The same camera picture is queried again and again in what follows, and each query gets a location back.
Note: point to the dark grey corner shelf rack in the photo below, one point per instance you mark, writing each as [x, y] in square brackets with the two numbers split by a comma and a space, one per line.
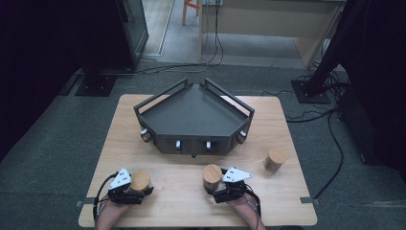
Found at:
[191, 111]

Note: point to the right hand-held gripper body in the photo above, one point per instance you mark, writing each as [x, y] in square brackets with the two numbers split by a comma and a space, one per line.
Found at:
[235, 175]

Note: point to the wooden chair with orange bar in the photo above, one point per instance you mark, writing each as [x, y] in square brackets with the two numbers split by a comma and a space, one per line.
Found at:
[188, 6]

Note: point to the person's left hand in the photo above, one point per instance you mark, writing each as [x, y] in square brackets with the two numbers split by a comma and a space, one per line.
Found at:
[111, 209]

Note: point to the black metal stand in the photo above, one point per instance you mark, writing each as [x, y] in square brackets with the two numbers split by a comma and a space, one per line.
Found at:
[95, 85]
[311, 91]

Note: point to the glass jar with wooden lid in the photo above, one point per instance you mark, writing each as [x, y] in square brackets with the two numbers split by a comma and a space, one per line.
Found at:
[212, 176]

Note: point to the glass jar with dark contents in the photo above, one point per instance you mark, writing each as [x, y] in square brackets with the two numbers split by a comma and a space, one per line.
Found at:
[275, 159]

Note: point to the glass jar with pale beans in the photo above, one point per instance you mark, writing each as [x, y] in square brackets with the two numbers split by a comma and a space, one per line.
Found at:
[140, 180]

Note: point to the grey tape strip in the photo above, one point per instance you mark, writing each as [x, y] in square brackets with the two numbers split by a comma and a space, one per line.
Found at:
[86, 202]
[309, 200]

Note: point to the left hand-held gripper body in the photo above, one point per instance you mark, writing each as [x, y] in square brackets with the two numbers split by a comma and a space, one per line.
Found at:
[120, 179]

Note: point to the dark equipment box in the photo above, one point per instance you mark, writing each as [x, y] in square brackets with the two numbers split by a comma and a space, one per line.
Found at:
[359, 124]

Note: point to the light wooden desk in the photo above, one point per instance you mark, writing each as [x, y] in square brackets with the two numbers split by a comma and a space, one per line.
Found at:
[271, 19]

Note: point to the person's right hand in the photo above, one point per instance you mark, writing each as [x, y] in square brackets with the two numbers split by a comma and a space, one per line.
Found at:
[240, 204]

